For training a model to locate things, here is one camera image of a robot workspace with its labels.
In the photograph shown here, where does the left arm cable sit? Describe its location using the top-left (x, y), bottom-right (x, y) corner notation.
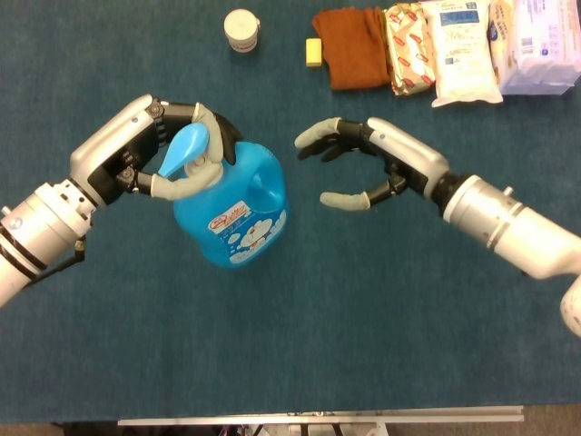
top-left (26, 238), bottom-right (87, 287)

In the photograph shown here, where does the white wipes pack blue label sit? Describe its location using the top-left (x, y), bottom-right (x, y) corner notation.
top-left (419, 0), bottom-right (505, 108)

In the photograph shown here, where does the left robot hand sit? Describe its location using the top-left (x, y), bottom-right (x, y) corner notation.
top-left (70, 94), bottom-right (244, 210)

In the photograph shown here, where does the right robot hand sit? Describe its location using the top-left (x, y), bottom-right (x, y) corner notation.
top-left (293, 116), bottom-right (450, 214)

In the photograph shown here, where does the brown folded towel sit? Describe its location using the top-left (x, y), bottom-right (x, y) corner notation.
top-left (311, 5), bottom-right (392, 92)

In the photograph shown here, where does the lavender and cream tissue pack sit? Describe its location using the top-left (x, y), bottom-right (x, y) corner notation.
top-left (487, 0), bottom-right (581, 96)

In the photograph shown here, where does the blue detergent pump bottle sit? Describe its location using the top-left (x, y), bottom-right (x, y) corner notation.
top-left (158, 122), bottom-right (291, 270)

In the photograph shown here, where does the aluminium table edge rail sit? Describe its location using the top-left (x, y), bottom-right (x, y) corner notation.
top-left (117, 405), bottom-right (525, 427)

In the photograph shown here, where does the white round plastic jar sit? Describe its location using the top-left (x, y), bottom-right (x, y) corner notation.
top-left (223, 9), bottom-right (261, 53)

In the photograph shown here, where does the cream red-print snack pack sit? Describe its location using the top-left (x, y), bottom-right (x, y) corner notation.
top-left (383, 3), bottom-right (437, 96)

